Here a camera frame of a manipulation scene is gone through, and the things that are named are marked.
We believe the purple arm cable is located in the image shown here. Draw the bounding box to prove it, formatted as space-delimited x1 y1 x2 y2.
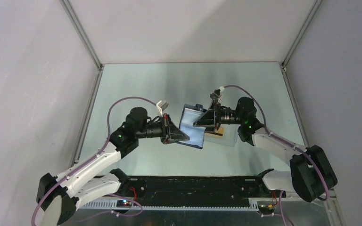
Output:
31 97 160 226
223 85 330 200

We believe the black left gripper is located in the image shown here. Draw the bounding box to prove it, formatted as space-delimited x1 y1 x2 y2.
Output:
136 113 189 144

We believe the left electronics board with leds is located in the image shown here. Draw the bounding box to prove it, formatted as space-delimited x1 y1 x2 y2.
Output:
116 200 133 208

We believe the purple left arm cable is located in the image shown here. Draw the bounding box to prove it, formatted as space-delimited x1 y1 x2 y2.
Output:
31 97 160 226

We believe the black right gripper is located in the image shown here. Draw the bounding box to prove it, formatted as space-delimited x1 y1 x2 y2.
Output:
193 99 244 133

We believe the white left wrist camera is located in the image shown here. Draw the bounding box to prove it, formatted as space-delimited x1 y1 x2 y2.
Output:
156 100 169 115

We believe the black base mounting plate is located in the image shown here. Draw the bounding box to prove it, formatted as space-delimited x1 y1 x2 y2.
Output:
116 176 280 207

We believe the grey slotted cable duct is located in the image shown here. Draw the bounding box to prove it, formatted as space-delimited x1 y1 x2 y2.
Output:
80 199 258 211

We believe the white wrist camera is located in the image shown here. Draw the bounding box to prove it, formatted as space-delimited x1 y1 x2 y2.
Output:
156 100 169 115
210 86 225 104

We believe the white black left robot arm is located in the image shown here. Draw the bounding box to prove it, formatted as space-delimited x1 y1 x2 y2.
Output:
32 107 189 226

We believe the electronics board with leds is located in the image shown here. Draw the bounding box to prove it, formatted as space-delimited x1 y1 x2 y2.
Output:
116 200 133 208
258 204 277 216

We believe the clear plastic tray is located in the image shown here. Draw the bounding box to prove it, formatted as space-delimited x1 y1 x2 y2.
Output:
204 125 238 147

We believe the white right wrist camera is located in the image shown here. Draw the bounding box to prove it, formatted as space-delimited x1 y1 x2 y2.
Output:
210 86 225 104

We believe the blue leather card holder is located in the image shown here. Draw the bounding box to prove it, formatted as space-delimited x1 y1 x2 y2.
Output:
177 104 205 149

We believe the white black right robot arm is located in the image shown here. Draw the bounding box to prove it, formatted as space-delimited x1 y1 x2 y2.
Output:
193 97 338 202

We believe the gold card with black stripe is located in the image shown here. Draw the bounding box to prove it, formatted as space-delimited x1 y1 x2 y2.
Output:
205 127 224 137

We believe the right electronics board with leds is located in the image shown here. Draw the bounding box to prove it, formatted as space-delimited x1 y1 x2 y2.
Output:
258 204 277 216

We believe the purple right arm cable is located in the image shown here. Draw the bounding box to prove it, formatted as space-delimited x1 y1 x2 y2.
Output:
223 85 330 200

